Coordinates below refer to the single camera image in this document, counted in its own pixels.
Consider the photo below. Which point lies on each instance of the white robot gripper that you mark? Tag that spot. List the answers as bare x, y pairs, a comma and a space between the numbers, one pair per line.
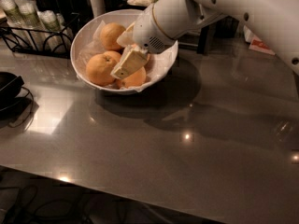
148, 31

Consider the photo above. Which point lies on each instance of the orange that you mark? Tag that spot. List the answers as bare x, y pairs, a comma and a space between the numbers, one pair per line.
109, 35
134, 80
98, 69
142, 55

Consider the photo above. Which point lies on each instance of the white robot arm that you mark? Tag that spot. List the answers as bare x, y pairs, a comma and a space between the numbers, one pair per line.
275, 22

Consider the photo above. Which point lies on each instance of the white paper bowl liner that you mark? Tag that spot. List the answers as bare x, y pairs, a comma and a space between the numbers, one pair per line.
162, 62

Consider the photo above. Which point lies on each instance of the white bowl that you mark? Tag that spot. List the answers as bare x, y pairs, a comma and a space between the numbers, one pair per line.
81, 44

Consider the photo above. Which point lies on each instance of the white cylinder container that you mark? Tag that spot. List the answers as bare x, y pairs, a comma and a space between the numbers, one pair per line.
96, 0

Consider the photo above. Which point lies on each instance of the stacked plastic cups right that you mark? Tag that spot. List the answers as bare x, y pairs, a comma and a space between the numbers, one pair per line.
50, 22

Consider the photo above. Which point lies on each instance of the stacked plastic cups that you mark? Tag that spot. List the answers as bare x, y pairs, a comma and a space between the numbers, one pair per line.
33, 24
50, 22
14, 19

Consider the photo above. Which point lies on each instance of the stacked plastic cups middle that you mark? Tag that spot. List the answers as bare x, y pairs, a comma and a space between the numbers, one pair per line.
33, 24

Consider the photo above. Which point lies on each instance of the stacked plastic cups left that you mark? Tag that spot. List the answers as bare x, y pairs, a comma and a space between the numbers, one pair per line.
14, 19

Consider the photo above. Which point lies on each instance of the black pan on stand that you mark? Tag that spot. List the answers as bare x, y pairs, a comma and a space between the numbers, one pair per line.
16, 101

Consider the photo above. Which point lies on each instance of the red and white packet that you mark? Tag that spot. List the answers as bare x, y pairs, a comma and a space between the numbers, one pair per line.
257, 44

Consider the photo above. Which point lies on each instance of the black wire cup rack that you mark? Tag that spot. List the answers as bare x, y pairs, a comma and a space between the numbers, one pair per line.
67, 34

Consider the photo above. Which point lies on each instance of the black wire basket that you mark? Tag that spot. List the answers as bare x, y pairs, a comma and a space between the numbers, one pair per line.
226, 27

